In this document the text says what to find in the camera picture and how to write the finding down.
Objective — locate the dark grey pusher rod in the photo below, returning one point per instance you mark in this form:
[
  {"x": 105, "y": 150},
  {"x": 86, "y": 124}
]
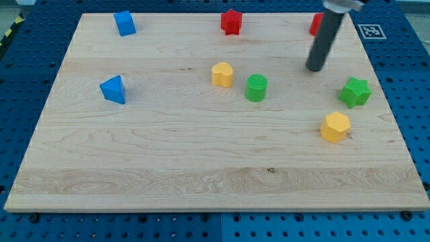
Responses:
[{"x": 324, "y": 39}]

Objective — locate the silver rod mount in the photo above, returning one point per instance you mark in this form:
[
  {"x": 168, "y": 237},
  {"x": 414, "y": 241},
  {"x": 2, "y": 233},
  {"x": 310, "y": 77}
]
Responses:
[{"x": 343, "y": 6}]

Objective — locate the yellow heart block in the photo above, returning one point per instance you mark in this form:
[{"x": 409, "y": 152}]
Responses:
[{"x": 222, "y": 75}]

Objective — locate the wooden board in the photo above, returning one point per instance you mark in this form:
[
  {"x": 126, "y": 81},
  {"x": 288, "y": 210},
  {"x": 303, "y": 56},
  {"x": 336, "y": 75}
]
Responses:
[{"x": 181, "y": 144}]

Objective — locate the white fiducial marker tag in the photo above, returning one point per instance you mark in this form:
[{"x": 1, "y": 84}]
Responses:
[{"x": 372, "y": 32}]

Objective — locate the green star block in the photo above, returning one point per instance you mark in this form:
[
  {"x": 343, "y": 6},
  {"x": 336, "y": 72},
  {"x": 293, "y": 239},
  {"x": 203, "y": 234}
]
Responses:
[{"x": 355, "y": 92}]

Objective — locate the red star block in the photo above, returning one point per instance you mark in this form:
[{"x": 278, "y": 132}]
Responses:
[{"x": 231, "y": 22}]

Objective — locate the green cylinder block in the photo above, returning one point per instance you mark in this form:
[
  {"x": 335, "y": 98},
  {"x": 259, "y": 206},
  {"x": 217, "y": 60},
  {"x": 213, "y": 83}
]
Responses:
[{"x": 256, "y": 87}]

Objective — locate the yellow hexagon block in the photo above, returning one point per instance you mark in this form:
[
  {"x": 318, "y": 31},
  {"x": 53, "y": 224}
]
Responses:
[{"x": 335, "y": 127}]

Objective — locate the blue cube block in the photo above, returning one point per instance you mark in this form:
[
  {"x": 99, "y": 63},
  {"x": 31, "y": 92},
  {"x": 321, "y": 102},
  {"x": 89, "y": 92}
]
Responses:
[{"x": 125, "y": 23}]

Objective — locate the blue triangle block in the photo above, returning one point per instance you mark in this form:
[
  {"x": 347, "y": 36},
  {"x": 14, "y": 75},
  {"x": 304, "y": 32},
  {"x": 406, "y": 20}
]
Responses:
[{"x": 113, "y": 90}]

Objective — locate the yellow black hazard tape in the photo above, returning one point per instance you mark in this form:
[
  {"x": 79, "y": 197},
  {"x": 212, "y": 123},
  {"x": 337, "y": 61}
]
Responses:
[{"x": 12, "y": 30}]

